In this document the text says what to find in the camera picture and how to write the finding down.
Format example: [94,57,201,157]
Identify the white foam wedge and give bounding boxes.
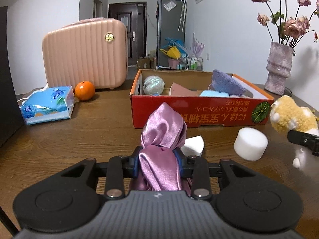
[181,135,204,157]

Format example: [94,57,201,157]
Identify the yellow white plush cat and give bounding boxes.
[269,96,318,136]

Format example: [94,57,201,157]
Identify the pink satin scrunchie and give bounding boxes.
[129,103,191,195]

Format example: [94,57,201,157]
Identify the white foam cylinder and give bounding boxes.
[234,127,268,161]

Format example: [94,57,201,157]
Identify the light blue plush toy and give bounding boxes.
[200,90,229,98]

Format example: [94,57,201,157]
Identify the pink layered sponge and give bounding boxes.
[169,83,201,97]

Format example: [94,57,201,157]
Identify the pale green mesh ball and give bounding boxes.
[143,75,165,96]

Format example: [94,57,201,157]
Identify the purple knitted pouch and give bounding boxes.
[209,69,247,96]

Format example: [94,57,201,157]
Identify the red cardboard box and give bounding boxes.
[130,69,274,128]

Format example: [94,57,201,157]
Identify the purple textured vase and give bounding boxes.
[265,42,294,96]

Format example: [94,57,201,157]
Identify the orange tangerine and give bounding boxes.
[74,81,95,101]

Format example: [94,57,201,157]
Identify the blue tissue pack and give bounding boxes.
[18,86,75,125]

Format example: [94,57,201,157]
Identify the small cardboard box on floor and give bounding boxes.
[136,58,156,69]

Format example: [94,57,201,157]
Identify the dried pink roses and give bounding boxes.
[251,0,318,49]

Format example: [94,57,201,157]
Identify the black paper shopping bag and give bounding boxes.
[0,6,24,146]

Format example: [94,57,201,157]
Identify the pink ribbed suitcase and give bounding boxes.
[42,18,128,89]

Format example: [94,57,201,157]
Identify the yellow blue umbrella pile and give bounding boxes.
[160,38,185,59]

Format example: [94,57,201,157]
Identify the grey refrigerator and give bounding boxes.
[156,0,185,67]

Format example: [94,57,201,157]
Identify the dark brown door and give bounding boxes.
[109,2,147,66]

